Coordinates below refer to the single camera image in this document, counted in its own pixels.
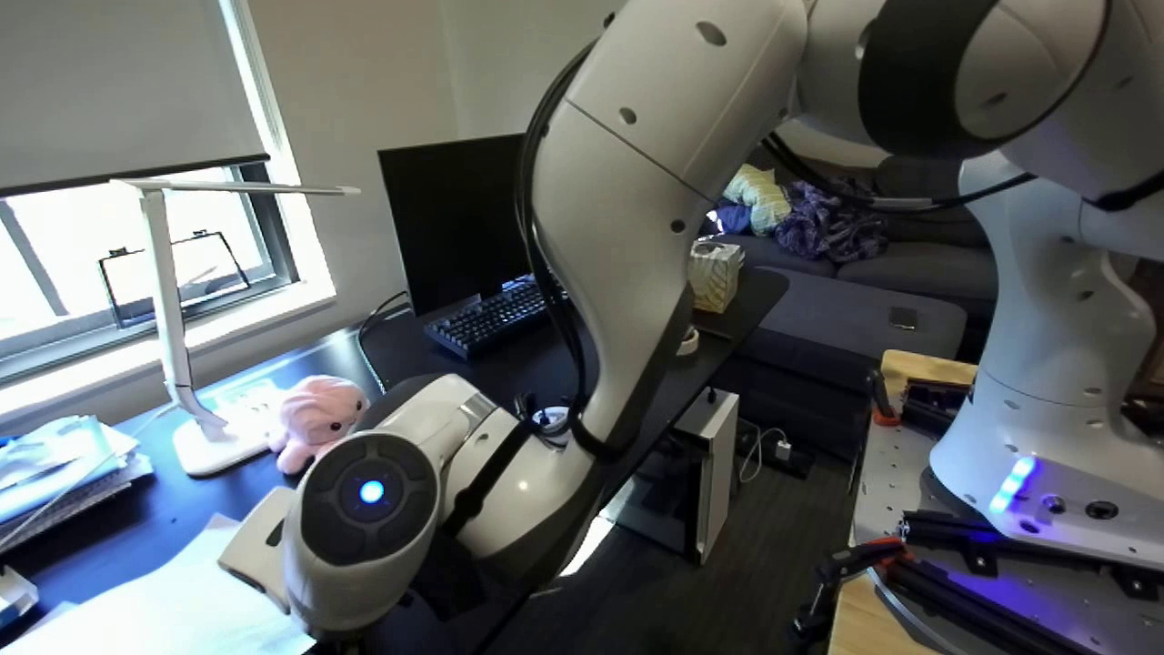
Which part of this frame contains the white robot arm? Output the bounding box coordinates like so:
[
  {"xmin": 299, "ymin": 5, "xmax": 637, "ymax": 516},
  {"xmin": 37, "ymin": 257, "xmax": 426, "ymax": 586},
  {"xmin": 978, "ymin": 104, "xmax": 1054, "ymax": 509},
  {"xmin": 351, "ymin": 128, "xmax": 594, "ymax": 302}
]
[{"xmin": 285, "ymin": 0, "xmax": 1164, "ymax": 633}]

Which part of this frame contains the black computer monitor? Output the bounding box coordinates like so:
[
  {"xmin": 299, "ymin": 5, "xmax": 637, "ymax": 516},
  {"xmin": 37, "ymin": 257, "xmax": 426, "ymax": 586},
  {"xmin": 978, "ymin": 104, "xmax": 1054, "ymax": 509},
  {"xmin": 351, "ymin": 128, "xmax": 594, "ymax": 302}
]
[{"xmin": 378, "ymin": 134, "xmax": 527, "ymax": 311}]

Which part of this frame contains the dark grey sofa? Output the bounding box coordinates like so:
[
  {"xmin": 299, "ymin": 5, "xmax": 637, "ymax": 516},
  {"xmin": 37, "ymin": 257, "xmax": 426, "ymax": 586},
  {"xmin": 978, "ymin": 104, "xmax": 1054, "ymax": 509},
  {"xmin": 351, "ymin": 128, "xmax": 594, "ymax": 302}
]
[{"xmin": 716, "ymin": 151, "xmax": 997, "ymax": 459}]

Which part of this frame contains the white paper stack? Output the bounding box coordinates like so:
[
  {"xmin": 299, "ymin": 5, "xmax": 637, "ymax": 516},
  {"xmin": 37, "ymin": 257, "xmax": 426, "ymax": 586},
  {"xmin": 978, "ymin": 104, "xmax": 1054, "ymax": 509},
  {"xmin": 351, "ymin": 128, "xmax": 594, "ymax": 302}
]
[{"xmin": 2, "ymin": 516, "xmax": 311, "ymax": 655}]

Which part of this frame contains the black mechanical keyboard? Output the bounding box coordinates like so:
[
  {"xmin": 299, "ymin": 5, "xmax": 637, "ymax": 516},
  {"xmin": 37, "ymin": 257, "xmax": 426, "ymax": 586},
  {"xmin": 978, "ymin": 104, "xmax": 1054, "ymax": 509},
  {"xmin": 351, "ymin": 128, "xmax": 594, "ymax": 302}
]
[{"xmin": 426, "ymin": 271, "xmax": 544, "ymax": 360}]

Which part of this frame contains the white desk lamp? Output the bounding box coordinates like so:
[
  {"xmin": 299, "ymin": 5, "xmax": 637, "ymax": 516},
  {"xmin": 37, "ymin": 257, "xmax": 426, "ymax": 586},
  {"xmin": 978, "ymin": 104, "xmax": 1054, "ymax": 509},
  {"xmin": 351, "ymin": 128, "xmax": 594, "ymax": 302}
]
[{"xmin": 123, "ymin": 179, "xmax": 355, "ymax": 476}]

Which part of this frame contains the purple blanket pile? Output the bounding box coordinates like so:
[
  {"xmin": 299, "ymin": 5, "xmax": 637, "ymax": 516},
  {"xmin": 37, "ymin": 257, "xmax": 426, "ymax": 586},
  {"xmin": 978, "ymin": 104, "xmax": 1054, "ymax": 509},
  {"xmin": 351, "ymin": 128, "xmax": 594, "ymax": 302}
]
[{"xmin": 776, "ymin": 180, "xmax": 888, "ymax": 267}]

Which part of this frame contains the wooden block with clamp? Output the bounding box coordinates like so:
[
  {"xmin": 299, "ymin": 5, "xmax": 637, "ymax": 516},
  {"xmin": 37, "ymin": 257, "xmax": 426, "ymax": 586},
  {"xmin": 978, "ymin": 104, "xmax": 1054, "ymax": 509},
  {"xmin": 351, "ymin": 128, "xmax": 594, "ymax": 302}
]
[{"xmin": 864, "ymin": 350, "xmax": 976, "ymax": 438}]

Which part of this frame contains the stack of folded papers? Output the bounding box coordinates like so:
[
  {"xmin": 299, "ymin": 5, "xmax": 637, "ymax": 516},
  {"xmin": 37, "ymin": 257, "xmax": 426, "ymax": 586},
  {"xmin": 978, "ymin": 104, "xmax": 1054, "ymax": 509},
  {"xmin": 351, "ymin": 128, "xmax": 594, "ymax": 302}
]
[{"xmin": 0, "ymin": 416, "xmax": 152, "ymax": 552}]

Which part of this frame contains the beige tissue box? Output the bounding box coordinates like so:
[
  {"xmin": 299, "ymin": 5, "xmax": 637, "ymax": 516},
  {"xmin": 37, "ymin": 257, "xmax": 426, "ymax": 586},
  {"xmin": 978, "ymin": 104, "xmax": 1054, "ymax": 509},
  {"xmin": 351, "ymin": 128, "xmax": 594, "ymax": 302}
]
[{"xmin": 688, "ymin": 235, "xmax": 747, "ymax": 311}]

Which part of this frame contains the white roller window blind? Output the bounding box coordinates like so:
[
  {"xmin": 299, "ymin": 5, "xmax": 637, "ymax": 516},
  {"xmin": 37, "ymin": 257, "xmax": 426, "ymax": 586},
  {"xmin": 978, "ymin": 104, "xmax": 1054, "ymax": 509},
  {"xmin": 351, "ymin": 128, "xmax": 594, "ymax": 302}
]
[{"xmin": 0, "ymin": 0, "xmax": 262, "ymax": 193}]

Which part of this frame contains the roll of tape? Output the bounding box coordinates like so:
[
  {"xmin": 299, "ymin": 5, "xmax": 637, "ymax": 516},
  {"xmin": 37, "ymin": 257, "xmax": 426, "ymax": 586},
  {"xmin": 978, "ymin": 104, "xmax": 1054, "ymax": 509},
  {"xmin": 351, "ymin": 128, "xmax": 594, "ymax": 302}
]
[{"xmin": 676, "ymin": 325, "xmax": 703, "ymax": 356}]

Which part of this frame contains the white desktop computer tower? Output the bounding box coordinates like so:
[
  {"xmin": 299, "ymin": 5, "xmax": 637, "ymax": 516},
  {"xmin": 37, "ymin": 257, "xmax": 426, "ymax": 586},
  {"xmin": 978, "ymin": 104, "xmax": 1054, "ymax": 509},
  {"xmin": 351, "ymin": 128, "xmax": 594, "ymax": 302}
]
[{"xmin": 607, "ymin": 387, "xmax": 738, "ymax": 565}]

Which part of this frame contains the white computer mouse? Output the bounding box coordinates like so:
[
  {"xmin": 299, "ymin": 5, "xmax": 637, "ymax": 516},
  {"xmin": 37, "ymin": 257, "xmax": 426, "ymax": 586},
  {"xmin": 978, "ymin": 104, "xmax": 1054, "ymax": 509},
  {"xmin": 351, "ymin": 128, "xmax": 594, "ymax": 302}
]
[{"xmin": 534, "ymin": 402, "xmax": 569, "ymax": 438}]

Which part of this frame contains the black power adapter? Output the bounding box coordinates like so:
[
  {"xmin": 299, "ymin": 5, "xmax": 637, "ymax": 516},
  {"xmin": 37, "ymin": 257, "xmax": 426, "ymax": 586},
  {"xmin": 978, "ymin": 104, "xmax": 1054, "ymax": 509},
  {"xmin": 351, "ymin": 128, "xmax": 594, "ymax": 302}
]
[{"xmin": 768, "ymin": 438, "xmax": 811, "ymax": 476}]

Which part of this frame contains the pink octopus plush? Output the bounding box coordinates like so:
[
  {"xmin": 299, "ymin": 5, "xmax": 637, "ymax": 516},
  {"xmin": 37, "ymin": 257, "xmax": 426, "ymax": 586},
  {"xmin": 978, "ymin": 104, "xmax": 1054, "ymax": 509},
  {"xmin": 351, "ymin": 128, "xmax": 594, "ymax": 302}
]
[{"xmin": 269, "ymin": 374, "xmax": 366, "ymax": 476}]

